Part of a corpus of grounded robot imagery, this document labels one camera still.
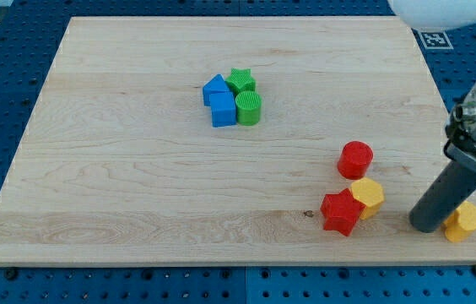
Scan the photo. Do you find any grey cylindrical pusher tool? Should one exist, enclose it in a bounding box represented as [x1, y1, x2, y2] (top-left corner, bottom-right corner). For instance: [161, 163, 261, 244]
[408, 160, 476, 233]

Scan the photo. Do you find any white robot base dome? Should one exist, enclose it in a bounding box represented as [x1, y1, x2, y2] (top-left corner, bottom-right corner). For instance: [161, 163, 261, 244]
[387, 0, 476, 31]

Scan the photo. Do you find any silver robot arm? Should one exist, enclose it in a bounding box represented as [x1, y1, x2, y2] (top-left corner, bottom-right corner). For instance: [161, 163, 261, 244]
[408, 83, 476, 233]

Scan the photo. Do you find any yellow heart block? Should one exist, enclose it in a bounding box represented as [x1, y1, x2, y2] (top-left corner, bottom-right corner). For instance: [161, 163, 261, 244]
[443, 201, 476, 242]

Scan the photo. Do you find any yellow hexagon block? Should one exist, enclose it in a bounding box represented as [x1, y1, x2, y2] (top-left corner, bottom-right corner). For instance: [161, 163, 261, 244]
[350, 177, 385, 220]

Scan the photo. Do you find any red cylinder block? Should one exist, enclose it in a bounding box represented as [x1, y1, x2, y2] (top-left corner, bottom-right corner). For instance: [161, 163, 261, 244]
[337, 141, 374, 180]

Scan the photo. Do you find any red star block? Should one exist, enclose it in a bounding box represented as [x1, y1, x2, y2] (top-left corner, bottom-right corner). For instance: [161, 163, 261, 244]
[320, 188, 365, 236]

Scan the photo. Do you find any white fiducial marker tag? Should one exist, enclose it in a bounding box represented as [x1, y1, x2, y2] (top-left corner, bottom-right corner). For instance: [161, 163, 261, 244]
[418, 31, 453, 50]

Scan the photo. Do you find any green cylinder block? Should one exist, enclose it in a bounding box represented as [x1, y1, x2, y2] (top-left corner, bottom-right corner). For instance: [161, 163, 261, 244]
[235, 91, 262, 126]

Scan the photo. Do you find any green star block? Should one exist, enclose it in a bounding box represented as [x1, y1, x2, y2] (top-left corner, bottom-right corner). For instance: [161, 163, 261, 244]
[224, 68, 257, 95]

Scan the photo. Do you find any blue cube block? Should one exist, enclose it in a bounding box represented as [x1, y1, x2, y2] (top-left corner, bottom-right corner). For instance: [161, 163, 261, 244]
[209, 92, 236, 128]

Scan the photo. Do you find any blue triangle block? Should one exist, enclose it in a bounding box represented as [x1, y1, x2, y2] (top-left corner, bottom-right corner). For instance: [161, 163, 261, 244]
[202, 74, 230, 106]

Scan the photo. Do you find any wooden board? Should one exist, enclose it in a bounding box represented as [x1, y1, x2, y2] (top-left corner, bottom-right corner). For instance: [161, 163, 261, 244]
[0, 16, 476, 268]

